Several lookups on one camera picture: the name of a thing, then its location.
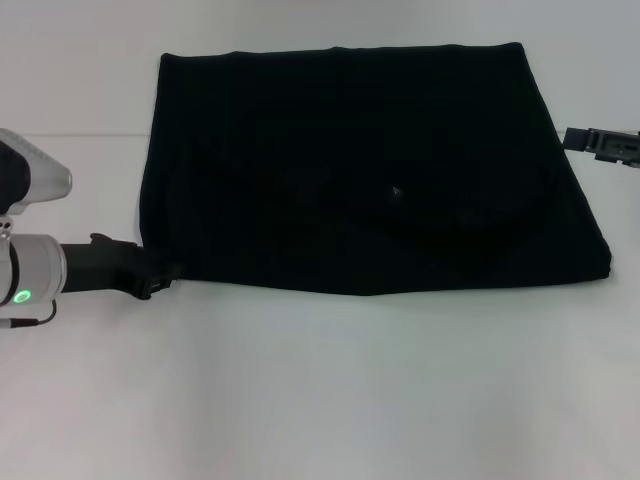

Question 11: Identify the black t-shirt with FREE print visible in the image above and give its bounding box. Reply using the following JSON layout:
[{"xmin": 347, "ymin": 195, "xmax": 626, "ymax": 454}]
[{"xmin": 137, "ymin": 42, "xmax": 615, "ymax": 298}]

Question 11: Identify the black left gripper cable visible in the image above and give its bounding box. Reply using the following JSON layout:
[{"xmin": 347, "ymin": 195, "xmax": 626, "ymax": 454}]
[{"xmin": 0, "ymin": 298, "xmax": 58, "ymax": 332}]

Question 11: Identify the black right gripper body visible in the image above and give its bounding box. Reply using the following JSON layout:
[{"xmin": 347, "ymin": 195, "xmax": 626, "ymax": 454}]
[{"xmin": 591, "ymin": 128, "xmax": 640, "ymax": 170}]

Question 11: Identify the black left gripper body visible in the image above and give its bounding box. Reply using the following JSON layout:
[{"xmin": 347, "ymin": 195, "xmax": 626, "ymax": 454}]
[{"xmin": 58, "ymin": 232, "xmax": 152, "ymax": 301}]

